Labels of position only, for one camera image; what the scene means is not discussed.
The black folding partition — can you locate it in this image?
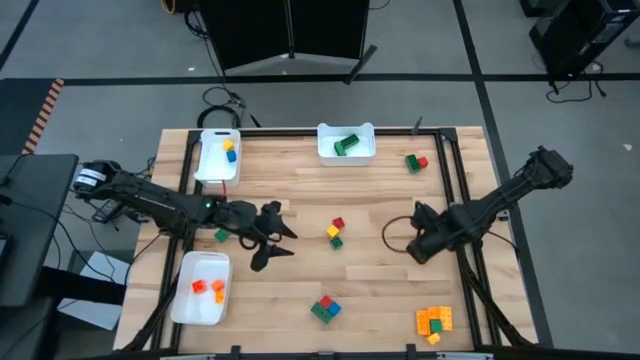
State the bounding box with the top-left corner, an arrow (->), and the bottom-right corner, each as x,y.
198,0 -> 379,85

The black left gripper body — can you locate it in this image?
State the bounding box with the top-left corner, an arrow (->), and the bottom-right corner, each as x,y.
227,200 -> 266,239

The black aluminium table frame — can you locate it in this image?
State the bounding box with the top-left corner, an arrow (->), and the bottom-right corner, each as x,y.
119,115 -> 539,360

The black floor cable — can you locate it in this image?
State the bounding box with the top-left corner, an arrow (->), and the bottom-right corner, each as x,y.
544,60 -> 608,105

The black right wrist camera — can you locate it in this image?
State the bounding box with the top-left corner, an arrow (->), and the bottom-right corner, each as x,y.
412,200 -> 437,227

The black coiled cable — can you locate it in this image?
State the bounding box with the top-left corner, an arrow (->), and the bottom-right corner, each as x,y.
196,85 -> 247,130

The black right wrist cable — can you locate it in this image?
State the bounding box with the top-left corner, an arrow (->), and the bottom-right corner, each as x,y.
381,214 -> 424,254

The black equipment cart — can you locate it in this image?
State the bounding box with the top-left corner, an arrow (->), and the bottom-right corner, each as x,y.
519,0 -> 640,76

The white paper sheet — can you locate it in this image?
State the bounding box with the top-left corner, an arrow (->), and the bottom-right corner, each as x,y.
57,249 -> 135,331

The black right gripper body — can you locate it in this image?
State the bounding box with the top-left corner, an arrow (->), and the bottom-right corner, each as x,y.
419,207 -> 466,251

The black mat striped edge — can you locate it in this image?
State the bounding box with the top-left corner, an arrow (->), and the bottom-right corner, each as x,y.
0,78 -> 65,155

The black side desk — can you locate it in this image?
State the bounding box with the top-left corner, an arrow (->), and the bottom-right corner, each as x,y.
0,153 -> 80,307

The black power brick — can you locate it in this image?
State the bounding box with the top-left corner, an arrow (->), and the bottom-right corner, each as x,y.
92,199 -> 124,225

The white plastic bin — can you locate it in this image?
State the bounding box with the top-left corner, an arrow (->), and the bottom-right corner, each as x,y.
169,250 -> 234,327
316,122 -> 377,168
193,128 -> 243,189

